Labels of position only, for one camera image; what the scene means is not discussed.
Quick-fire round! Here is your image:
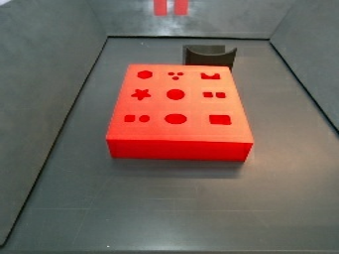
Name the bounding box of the red wall strip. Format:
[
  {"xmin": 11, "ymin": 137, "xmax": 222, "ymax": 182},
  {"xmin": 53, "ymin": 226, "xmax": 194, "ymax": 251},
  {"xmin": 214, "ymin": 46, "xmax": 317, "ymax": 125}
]
[
  {"xmin": 174, "ymin": 0, "xmax": 190, "ymax": 16},
  {"xmin": 154, "ymin": 0, "xmax": 167, "ymax": 16}
]

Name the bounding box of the red shape-sorting block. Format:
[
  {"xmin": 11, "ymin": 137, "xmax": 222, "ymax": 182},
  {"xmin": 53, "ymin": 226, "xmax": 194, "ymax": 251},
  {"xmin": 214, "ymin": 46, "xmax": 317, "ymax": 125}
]
[{"xmin": 106, "ymin": 64, "xmax": 256, "ymax": 162}]

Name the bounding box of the left red wall strip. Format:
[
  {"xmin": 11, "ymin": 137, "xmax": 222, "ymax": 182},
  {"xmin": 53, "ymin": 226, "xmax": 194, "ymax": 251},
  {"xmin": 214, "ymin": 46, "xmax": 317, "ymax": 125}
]
[{"xmin": 154, "ymin": 0, "xmax": 167, "ymax": 16}]

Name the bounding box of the right red wall strip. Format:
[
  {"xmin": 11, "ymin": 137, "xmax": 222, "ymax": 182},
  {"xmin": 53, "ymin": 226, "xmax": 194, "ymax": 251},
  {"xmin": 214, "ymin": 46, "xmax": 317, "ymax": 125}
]
[{"xmin": 174, "ymin": 0, "xmax": 190, "ymax": 16}]

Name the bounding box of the black curved holder block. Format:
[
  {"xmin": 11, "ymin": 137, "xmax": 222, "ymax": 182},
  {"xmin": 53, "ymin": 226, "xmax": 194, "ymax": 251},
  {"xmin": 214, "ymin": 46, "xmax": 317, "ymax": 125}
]
[{"xmin": 183, "ymin": 45, "xmax": 238, "ymax": 68}]

